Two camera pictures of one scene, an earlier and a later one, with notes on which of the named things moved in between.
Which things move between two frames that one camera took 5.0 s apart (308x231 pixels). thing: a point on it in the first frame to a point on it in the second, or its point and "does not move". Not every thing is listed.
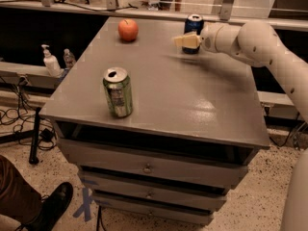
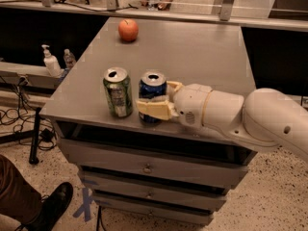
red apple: (128, 30) does not move
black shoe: (52, 206) does not move
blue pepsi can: (193, 23) to (152, 86)
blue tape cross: (87, 200) does not move
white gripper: (209, 38) to (189, 102)
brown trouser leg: (19, 200) does not move
